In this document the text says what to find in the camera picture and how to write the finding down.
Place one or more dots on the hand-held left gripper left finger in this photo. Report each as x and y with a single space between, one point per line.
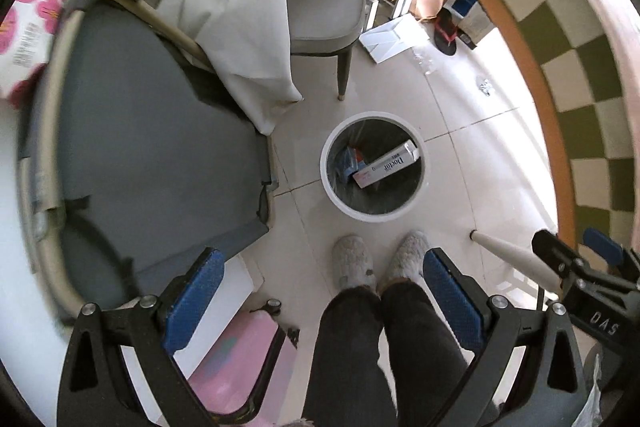
196 294

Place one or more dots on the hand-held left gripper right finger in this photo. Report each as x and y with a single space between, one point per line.
452 296

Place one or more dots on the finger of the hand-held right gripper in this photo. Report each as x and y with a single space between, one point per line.
607 244
555 252

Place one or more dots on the white table leg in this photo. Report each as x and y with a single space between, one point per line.
515 259

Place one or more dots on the grey fluffy right slipper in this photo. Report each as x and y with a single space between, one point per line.
406 257

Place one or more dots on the grey fluffy slipper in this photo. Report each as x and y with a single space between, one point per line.
352 259
406 257

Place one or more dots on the person's right leg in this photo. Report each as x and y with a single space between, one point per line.
425 367

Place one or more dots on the person's leg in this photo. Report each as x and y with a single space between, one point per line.
350 357
425 367

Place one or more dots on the clear plastic wrapper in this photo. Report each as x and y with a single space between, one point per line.
595 402

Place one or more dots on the grey fluffy left slipper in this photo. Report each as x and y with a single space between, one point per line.
352 259

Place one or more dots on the person's left leg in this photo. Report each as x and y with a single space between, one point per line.
350 357

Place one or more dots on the white toothpaste box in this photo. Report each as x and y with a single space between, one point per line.
385 166

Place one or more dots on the white round waste bin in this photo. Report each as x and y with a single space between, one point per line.
332 187

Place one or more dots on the blue and orange packet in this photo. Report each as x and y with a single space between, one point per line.
351 162

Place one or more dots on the crumpled foil scrap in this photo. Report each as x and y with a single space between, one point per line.
485 86

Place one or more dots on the round table with checkered cover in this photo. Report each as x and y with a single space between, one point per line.
565 32

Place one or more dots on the clear crumpled plastic film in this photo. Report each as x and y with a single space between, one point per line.
424 61

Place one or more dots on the red and black sandal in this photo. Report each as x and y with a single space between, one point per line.
446 32

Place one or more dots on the blue and white box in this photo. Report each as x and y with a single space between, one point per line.
472 14

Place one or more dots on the white open box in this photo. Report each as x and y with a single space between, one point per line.
387 38

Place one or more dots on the white cloth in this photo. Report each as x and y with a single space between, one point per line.
240 32

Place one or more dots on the pink floral tissue packet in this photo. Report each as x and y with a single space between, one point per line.
25 32

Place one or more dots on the grey padded chair dark legs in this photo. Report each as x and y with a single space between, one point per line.
325 7

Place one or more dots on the grey chair with beige frame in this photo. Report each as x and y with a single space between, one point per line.
150 132

